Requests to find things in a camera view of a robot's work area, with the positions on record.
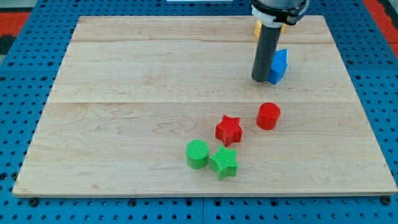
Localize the red star block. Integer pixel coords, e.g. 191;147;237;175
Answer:
215;114;243;147

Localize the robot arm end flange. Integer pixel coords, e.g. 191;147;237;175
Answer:
250;0;310;28

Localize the green star block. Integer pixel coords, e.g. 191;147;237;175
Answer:
209;145;239;180

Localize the green cylinder block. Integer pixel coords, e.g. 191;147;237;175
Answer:
185;139;209;169

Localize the red cylinder block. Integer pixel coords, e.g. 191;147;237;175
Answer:
256;102;281;130

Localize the wooden board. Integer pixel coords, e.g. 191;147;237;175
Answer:
12;16;397;198

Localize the blue pentagon block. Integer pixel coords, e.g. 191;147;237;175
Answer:
267;49;288;85

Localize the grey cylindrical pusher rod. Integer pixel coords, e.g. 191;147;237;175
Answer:
252;25;282;82

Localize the yellow block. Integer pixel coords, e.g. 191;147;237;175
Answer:
254;20;287;39

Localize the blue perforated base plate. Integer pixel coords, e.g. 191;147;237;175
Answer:
1;0;397;223

